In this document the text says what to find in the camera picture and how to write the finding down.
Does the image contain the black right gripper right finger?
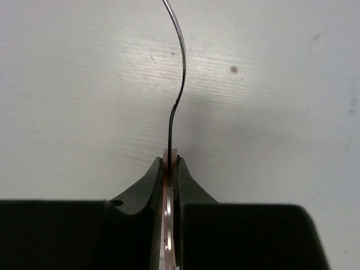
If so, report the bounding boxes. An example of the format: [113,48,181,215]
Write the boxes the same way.
[174,157,330,269]

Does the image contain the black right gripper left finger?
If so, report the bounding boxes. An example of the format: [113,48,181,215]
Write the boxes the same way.
[1,157,164,269]

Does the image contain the pink handled fork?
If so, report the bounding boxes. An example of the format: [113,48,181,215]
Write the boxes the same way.
[163,0,187,269]

